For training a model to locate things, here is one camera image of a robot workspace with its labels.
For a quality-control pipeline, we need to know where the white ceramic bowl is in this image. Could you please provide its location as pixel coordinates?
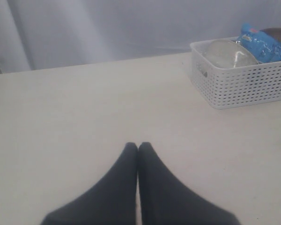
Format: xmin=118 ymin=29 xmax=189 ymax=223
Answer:
xmin=203 ymin=39 xmax=259 ymax=69

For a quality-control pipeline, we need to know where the grey curtain backdrop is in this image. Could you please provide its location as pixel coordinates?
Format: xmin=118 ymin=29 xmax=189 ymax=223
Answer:
xmin=0 ymin=0 xmax=281 ymax=73

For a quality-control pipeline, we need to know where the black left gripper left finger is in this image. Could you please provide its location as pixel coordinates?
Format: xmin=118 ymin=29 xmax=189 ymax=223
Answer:
xmin=42 ymin=142 xmax=138 ymax=225

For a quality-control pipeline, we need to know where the blue snack bag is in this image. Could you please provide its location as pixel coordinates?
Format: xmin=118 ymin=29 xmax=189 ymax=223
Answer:
xmin=237 ymin=23 xmax=281 ymax=63

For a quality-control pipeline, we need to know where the brown wooden plate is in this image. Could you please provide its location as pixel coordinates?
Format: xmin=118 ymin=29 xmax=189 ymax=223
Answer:
xmin=261 ymin=28 xmax=281 ymax=43

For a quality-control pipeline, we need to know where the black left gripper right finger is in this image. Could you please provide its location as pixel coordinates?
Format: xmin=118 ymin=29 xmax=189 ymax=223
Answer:
xmin=138 ymin=142 xmax=240 ymax=225

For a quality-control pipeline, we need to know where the white perforated plastic basket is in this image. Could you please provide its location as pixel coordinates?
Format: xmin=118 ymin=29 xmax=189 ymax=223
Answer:
xmin=188 ymin=40 xmax=281 ymax=109

